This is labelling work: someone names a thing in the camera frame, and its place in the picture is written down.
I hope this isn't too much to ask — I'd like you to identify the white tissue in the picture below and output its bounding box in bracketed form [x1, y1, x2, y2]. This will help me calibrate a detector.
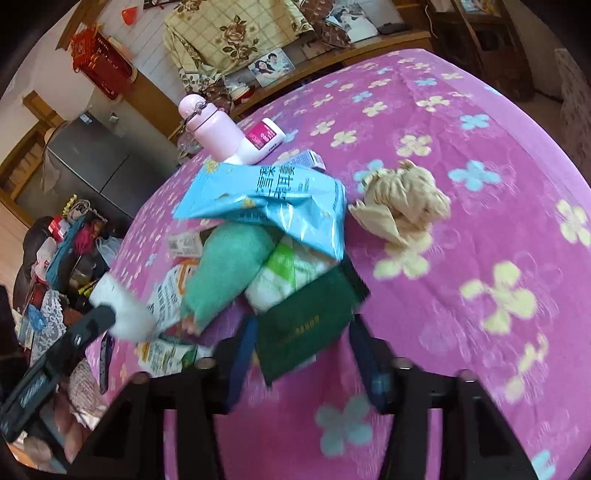
[88, 272, 158, 343]

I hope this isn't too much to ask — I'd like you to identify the crumpled beige paper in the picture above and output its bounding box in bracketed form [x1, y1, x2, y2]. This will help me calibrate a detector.
[348, 159, 452, 246]

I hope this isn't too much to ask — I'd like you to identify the cream floral checked cloth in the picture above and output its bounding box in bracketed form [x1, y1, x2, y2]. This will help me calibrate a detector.
[164, 0, 320, 100]

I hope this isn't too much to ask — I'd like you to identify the white tube with pink label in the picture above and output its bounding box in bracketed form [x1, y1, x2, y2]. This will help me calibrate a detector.
[225, 117, 286, 165]

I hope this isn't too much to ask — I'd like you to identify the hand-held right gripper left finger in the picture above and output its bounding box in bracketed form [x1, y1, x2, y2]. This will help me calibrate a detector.
[69, 316, 259, 480]

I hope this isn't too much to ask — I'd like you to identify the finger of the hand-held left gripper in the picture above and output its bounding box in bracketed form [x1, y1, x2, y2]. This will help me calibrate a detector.
[98, 332, 115, 395]
[44, 305, 117, 370]

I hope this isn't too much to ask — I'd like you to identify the pile of household clutter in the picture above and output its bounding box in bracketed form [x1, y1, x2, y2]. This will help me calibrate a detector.
[13, 198, 126, 354]

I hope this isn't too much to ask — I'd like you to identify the pink water bottle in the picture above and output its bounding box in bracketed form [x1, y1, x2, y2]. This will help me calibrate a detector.
[178, 93, 246, 161]

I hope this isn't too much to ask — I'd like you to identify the white green tissue pack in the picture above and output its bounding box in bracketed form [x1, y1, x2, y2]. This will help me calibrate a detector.
[244, 231, 343, 315]

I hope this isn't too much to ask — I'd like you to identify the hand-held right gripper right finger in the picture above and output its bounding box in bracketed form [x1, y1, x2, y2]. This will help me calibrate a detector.
[348, 315, 541, 480]

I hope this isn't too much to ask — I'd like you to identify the low wooden cabinet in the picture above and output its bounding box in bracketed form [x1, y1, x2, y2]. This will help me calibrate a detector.
[225, 28, 435, 121]

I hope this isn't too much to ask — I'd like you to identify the pink flowered blanket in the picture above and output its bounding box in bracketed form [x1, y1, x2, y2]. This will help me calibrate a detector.
[85, 48, 591, 480]

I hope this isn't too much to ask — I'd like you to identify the framed couple photo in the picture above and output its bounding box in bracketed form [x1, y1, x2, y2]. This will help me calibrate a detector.
[248, 50, 297, 88]

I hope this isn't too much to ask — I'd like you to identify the wooden chair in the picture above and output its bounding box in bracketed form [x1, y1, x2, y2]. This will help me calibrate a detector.
[428, 0, 537, 101]

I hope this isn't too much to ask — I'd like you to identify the grey refrigerator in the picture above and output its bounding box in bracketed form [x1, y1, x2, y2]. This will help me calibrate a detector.
[15, 115, 184, 223]

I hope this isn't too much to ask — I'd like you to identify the dark green packet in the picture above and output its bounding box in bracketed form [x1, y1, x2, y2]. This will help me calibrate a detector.
[254, 257, 371, 387]

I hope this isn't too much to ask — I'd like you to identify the light blue plastic packet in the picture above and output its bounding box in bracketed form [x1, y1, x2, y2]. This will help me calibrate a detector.
[173, 161, 348, 262]

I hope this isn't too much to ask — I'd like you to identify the red wall decoration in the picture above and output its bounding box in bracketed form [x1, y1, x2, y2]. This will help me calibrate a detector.
[68, 24, 138, 101]

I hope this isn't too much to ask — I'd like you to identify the large wedding photo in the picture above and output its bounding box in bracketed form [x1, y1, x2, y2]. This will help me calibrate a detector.
[324, 1, 380, 43]

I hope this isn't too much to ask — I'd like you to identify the green towel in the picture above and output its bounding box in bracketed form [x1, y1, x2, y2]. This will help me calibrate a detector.
[179, 222, 279, 325]

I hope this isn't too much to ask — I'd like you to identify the small white printed box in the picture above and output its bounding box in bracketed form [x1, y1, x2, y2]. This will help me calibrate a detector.
[167, 232, 204, 258]

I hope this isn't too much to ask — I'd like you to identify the floral sofa cover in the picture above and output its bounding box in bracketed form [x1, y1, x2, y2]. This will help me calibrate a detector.
[553, 47, 591, 163]

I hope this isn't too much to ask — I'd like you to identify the small white blue box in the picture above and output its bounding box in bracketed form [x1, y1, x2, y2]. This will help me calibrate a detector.
[285, 150, 327, 173]

